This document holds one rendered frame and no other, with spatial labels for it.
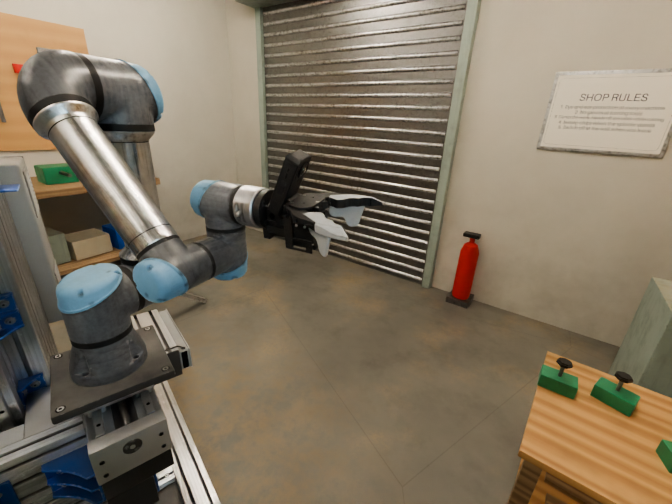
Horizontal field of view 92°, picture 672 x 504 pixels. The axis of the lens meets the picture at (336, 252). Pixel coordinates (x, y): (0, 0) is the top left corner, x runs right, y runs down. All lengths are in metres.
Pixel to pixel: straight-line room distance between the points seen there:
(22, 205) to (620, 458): 1.78
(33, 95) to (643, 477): 1.58
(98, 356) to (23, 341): 0.23
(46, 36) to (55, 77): 2.88
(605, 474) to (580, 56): 2.22
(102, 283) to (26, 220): 0.44
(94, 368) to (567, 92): 2.68
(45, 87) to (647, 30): 2.67
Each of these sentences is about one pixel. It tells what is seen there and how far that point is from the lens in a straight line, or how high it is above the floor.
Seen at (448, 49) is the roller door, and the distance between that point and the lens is 2.87.
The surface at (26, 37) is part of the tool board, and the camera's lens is 3.58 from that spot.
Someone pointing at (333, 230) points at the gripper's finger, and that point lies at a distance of 0.46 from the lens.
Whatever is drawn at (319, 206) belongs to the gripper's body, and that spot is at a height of 1.24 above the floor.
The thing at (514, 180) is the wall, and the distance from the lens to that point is 2.73.
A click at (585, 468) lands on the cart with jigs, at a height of 0.53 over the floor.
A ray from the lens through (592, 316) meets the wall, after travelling 2.97.
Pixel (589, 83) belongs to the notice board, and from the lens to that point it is 2.68.
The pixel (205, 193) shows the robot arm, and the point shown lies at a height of 1.24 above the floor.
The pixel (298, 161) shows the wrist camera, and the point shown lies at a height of 1.31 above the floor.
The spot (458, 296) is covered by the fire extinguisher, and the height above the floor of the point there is 0.07.
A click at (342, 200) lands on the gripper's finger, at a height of 1.24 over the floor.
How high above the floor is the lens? 1.37
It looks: 22 degrees down
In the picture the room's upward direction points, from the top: 3 degrees clockwise
